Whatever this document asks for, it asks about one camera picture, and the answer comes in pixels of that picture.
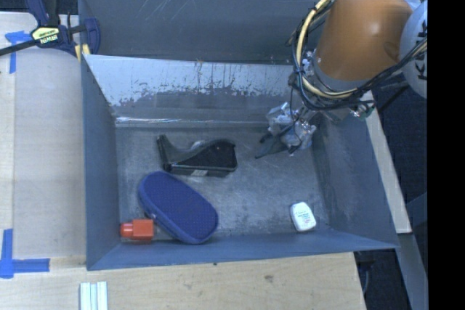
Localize grey metal bin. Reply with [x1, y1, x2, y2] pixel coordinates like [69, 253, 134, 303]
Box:
[76, 0, 401, 272]

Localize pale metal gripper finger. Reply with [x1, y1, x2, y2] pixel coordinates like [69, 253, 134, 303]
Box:
[254, 121, 317, 160]
[259, 102, 296, 143]

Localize orange-red small bottle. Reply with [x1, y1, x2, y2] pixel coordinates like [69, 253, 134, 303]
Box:
[119, 218, 155, 242]

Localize white dental floss box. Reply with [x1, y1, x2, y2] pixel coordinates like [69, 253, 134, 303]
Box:
[289, 201, 318, 233]

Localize black tape dispenser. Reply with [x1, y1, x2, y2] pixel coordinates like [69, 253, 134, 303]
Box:
[155, 134, 239, 179]

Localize blue oval case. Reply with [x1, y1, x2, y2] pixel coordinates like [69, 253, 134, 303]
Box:
[137, 170, 220, 245]

